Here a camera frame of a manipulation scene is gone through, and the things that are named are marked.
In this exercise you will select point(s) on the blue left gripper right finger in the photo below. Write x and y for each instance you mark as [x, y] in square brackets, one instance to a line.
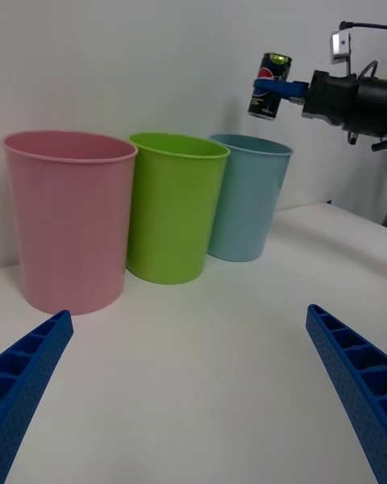
[354, 379]

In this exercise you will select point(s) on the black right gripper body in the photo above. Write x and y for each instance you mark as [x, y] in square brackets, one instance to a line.
[330, 97]

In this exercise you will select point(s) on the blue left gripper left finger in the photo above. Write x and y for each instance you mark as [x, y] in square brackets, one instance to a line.
[28, 379]

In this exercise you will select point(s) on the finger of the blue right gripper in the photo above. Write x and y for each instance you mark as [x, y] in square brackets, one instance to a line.
[293, 100]
[278, 86]

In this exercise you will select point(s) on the black drink can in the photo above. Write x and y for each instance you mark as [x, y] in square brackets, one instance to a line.
[272, 66]

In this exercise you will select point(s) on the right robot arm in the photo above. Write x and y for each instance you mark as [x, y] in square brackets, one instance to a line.
[373, 105]

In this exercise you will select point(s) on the pale blue plastic waste bin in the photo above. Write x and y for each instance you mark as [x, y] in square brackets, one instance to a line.
[246, 205]

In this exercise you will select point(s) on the pink plastic waste bin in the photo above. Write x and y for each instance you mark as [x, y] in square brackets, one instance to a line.
[68, 226]

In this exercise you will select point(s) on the green plastic waste bin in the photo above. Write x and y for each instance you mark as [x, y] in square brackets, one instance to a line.
[173, 218]

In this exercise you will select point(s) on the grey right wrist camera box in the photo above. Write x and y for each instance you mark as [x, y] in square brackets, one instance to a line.
[340, 46]

